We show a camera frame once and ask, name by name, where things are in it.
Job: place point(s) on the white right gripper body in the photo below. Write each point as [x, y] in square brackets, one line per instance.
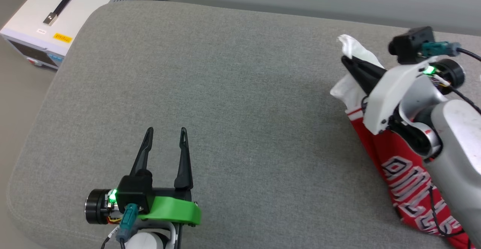
[387, 98]

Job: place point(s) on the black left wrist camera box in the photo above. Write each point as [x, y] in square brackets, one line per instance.
[133, 189]

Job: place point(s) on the red and white jersey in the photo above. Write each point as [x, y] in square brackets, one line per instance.
[406, 181]

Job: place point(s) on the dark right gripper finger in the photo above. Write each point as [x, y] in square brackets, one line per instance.
[366, 70]
[362, 82]

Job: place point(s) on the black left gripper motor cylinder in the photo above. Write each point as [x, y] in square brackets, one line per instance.
[96, 206]

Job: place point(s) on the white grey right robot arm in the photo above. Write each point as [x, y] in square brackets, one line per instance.
[458, 144]

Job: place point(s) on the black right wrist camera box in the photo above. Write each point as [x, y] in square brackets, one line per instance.
[411, 44]

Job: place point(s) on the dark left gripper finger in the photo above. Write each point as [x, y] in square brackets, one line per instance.
[184, 166]
[143, 159]

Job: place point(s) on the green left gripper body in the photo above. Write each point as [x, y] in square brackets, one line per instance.
[173, 209]

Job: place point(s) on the white equipment box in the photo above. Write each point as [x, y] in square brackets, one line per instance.
[82, 20]

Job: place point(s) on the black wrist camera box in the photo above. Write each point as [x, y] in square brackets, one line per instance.
[411, 44]
[133, 189]

